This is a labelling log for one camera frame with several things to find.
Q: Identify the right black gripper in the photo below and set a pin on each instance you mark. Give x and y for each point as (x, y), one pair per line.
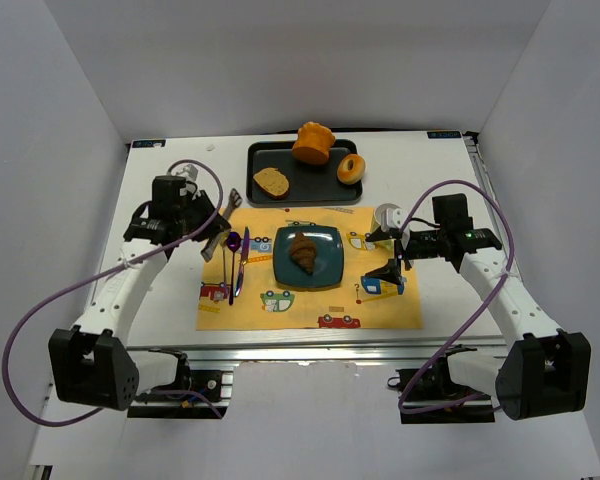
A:
(400, 252)

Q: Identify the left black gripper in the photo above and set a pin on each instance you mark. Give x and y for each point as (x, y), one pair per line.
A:
(210, 215)

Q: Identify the brown croissant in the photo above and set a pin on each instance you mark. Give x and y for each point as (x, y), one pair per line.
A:
(303, 252)

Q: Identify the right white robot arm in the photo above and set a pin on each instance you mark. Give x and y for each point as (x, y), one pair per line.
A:
(546, 369)

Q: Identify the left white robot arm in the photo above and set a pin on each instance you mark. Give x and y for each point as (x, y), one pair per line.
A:
(90, 361)

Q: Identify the bread slice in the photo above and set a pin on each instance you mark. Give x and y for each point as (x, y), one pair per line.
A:
(272, 182)

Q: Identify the orange bread loaf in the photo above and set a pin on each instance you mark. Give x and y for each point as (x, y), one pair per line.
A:
(313, 144)

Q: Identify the pale yellow mug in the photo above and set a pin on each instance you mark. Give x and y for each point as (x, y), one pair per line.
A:
(379, 237)

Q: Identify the purple iridescent spoon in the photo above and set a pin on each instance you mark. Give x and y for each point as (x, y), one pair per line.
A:
(234, 242)

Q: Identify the teal square plate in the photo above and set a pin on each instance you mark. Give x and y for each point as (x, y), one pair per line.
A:
(329, 264)

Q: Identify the purple iridescent knife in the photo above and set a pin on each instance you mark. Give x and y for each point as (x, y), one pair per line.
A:
(245, 248)

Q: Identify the orange bagel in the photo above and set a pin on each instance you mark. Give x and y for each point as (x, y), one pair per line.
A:
(351, 169)

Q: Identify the black baking tray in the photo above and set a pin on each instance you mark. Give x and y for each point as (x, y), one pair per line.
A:
(309, 185)

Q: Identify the yellow cartoon placemat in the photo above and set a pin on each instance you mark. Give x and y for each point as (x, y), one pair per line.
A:
(263, 304)

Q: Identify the aluminium rail frame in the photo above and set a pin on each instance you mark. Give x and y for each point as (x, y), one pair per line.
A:
(401, 165)

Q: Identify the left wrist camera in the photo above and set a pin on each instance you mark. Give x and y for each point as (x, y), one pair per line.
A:
(186, 170)

